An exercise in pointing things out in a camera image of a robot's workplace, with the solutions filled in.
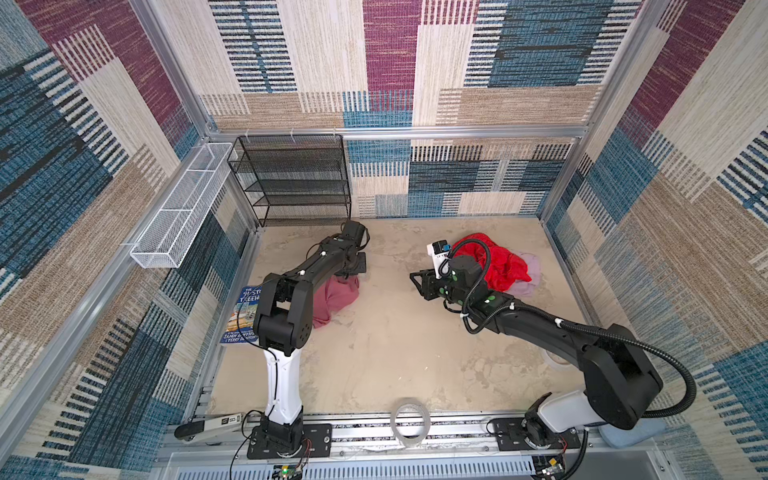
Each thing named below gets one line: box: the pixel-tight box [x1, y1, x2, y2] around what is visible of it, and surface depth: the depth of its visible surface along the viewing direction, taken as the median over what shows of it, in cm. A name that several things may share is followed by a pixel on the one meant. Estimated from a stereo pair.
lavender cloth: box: [506, 251, 541, 298], surface depth 103 cm
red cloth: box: [453, 233, 532, 292], surface depth 98 cm
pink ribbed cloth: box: [313, 275, 360, 328], surface depth 93 cm
